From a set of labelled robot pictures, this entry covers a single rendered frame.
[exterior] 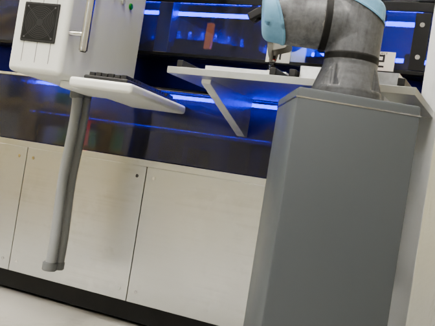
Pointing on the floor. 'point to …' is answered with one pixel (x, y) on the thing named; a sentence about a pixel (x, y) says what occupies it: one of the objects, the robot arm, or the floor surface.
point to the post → (415, 200)
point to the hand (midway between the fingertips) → (270, 57)
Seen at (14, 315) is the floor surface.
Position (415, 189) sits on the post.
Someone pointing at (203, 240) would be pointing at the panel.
